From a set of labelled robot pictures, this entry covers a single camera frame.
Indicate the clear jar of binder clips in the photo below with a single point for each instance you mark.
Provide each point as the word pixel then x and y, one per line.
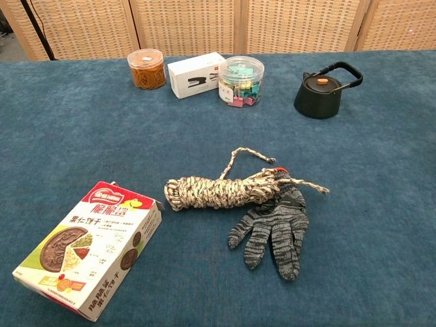
pixel 240 83

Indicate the grey striped knit glove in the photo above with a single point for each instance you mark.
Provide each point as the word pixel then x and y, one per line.
pixel 279 231

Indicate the white stapler box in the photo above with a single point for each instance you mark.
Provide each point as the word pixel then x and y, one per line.
pixel 190 69

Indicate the clear jar with brown contents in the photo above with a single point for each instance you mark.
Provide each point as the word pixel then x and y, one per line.
pixel 146 76

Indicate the blue table mat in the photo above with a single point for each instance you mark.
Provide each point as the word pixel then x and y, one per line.
pixel 102 136

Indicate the woven rattan folding screen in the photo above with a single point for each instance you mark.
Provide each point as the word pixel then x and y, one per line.
pixel 190 24

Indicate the biscuit box red white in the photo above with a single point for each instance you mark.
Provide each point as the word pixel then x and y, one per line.
pixel 92 245

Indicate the black tripod stand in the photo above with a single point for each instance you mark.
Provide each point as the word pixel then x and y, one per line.
pixel 37 27

